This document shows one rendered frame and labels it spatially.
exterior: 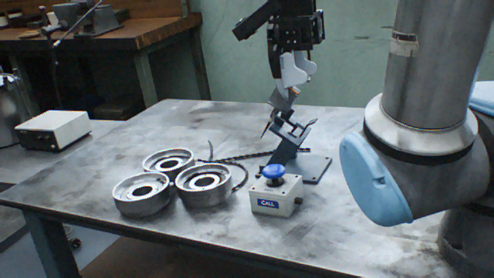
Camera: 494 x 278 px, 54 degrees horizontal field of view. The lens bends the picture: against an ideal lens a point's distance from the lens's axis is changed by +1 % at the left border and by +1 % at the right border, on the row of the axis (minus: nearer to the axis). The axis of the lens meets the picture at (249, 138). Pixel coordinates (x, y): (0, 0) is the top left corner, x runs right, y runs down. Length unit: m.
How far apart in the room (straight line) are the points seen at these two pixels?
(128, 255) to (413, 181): 0.88
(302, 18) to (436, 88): 0.38
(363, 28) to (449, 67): 1.93
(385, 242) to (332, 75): 1.81
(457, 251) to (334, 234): 0.18
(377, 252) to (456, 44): 0.37
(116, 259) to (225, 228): 0.51
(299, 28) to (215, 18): 1.91
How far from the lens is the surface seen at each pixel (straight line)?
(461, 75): 0.49
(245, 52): 2.68
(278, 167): 0.82
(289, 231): 0.79
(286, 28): 0.83
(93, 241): 2.04
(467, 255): 0.70
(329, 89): 2.54
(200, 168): 0.95
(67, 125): 1.66
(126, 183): 0.97
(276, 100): 0.90
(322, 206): 0.84
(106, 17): 2.63
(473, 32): 0.47
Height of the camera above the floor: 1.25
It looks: 23 degrees down
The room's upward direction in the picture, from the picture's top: 9 degrees counter-clockwise
